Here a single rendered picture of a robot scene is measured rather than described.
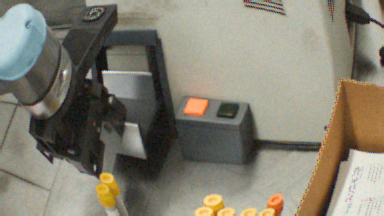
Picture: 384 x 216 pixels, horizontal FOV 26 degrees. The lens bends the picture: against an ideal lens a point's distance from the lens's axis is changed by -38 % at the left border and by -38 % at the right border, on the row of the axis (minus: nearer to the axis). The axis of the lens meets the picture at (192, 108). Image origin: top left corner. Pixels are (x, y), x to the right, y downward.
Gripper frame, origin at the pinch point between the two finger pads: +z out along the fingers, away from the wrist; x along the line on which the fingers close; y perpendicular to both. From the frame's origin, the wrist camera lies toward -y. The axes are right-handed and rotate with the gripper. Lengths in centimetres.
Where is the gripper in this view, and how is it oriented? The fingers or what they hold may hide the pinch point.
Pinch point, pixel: (109, 133)
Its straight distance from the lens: 111.5
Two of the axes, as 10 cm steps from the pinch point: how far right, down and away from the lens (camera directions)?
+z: 2.8, 3.3, 9.0
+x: 9.4, 1.1, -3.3
